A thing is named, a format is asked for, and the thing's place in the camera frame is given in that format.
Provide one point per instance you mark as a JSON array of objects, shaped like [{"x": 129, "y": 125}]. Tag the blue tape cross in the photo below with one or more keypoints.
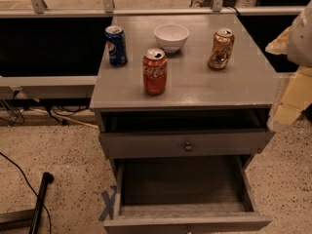
[{"x": 108, "y": 203}]

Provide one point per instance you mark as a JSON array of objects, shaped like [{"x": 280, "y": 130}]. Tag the white bowl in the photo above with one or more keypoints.
[{"x": 171, "y": 37}]

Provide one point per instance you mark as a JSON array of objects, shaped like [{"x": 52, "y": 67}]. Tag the black metal stand leg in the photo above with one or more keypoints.
[{"x": 31, "y": 217}]

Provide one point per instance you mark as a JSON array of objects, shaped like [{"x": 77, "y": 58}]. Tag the open grey middle drawer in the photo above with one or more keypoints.
[{"x": 192, "y": 195}]

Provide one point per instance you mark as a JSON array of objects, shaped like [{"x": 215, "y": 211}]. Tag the metal railing with glass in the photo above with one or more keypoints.
[{"x": 146, "y": 0}]

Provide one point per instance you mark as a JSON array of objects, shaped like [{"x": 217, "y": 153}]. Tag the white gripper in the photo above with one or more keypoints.
[{"x": 300, "y": 43}]

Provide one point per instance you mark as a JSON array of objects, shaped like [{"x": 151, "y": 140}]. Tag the blue pepsi can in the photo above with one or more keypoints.
[{"x": 116, "y": 44}]

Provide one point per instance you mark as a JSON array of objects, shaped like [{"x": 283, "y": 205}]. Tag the gold soda can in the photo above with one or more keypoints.
[{"x": 222, "y": 48}]

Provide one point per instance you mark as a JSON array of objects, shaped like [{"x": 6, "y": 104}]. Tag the red coke can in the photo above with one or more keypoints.
[{"x": 154, "y": 68}]

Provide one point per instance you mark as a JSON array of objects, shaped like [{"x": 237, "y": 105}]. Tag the closed grey top drawer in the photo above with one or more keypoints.
[{"x": 184, "y": 143}]

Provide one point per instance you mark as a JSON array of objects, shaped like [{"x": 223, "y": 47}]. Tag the grey drawer cabinet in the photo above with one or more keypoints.
[{"x": 197, "y": 97}]

